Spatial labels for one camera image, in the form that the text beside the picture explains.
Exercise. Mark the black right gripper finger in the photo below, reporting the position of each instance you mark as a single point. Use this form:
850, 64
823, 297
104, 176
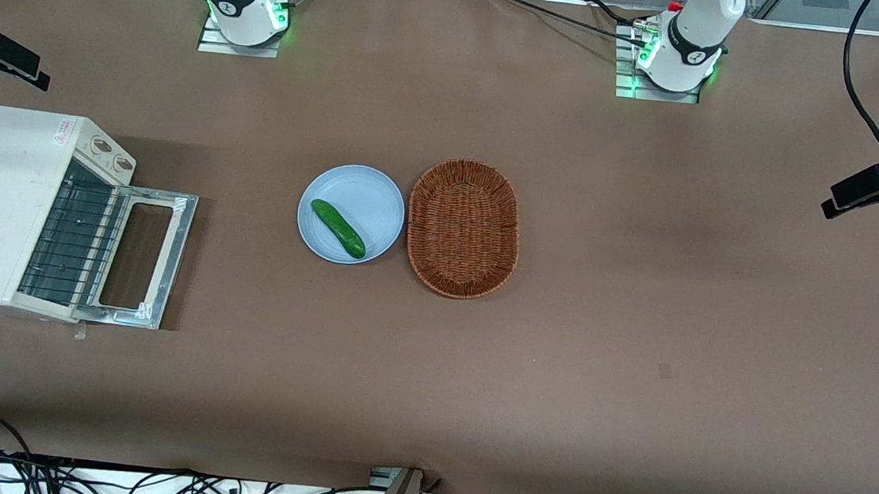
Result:
14, 56

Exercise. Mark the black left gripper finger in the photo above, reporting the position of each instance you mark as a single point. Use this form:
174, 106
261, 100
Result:
854, 193

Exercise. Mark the red printed oven sticker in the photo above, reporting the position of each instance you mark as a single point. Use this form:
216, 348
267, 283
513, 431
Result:
63, 132

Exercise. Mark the beige oven knob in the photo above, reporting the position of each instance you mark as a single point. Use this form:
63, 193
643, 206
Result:
122, 163
101, 144

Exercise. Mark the brown table cover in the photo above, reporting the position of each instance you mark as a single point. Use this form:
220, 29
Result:
638, 336

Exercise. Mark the clear tape piece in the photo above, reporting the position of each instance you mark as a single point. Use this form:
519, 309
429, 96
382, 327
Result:
80, 331

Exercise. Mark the green cucumber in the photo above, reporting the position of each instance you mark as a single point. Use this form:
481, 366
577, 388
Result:
338, 228

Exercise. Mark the light blue plate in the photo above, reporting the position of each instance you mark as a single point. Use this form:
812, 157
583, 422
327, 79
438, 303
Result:
372, 201

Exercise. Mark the brown wicker basket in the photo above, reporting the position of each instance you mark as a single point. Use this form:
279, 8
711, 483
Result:
463, 229

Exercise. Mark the aluminium arm base plate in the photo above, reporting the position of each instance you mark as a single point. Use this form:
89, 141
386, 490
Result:
217, 46
623, 72

